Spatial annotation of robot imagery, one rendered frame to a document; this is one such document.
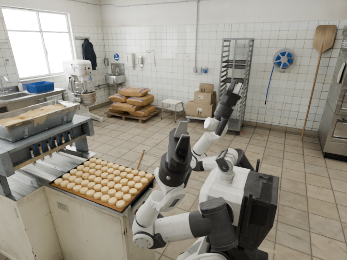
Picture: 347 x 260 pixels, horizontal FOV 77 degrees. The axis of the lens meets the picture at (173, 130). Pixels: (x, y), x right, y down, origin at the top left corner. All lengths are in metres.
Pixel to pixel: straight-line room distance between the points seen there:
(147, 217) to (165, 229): 0.09
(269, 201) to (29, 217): 1.53
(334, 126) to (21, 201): 4.00
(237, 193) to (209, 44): 4.46
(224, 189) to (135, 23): 5.46
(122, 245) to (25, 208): 0.70
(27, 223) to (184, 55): 4.49
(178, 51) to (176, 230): 4.86
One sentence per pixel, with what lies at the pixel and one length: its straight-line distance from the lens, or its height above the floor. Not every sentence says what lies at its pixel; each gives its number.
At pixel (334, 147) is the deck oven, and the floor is 0.22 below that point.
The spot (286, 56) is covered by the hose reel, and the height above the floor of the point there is 1.50.
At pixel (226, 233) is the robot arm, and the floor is 1.19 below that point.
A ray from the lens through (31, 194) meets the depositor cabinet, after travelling 1.82.
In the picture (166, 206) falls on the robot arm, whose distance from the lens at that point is 0.73.
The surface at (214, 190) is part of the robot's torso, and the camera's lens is 0.92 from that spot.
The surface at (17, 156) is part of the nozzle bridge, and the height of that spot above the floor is 1.08.
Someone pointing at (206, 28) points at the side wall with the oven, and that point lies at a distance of 5.19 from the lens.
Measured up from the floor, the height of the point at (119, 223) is 0.77.
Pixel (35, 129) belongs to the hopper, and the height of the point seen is 1.22.
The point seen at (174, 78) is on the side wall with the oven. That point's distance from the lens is 5.56.
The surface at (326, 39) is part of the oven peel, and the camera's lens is 4.87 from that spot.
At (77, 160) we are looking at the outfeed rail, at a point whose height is 0.89.
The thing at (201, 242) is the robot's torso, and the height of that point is 0.77.
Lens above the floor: 1.79
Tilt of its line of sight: 22 degrees down
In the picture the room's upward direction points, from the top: straight up
